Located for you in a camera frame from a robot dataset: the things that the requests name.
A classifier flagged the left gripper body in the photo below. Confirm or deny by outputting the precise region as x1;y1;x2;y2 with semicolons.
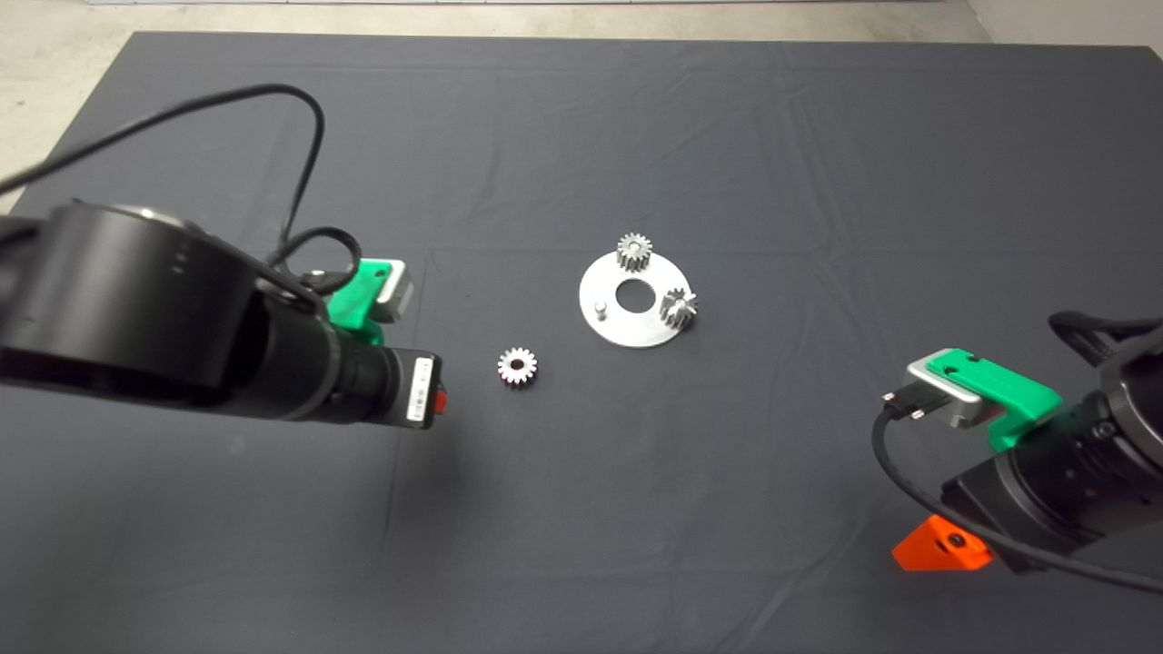
374;349;445;433

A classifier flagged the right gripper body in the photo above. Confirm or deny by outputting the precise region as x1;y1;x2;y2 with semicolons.
941;435;1106;574

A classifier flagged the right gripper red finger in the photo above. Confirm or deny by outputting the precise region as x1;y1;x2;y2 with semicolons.
892;515;995;572

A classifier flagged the dark grey table cloth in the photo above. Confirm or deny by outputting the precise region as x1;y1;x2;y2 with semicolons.
0;30;1163;654

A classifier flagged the round metal plate with hole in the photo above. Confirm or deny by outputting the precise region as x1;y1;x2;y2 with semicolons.
579;252;693;350

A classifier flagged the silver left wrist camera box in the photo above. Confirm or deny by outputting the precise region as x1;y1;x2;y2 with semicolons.
375;263;415;324

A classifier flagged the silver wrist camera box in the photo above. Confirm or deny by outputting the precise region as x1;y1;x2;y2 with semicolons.
375;263;415;324
907;350;985;430

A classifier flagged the green left camera mount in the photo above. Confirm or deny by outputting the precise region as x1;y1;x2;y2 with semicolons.
324;259;405;346

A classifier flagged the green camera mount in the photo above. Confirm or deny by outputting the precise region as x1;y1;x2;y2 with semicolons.
324;259;405;346
929;348;1064;452

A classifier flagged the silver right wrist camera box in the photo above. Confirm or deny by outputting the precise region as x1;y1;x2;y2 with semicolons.
907;350;985;430

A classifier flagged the green right camera mount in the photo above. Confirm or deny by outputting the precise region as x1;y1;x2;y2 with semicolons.
929;348;1064;452

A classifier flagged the black right camera cable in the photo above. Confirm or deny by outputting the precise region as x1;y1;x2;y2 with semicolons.
870;386;1163;596

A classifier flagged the black camera cable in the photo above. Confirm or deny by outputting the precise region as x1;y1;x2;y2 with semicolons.
0;84;364;293
870;386;1163;596

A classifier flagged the braided right arm cable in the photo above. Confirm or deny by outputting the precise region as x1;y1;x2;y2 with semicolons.
1049;312;1163;364

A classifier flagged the black left camera cable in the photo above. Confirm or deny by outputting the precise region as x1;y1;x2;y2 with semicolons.
0;84;364;293

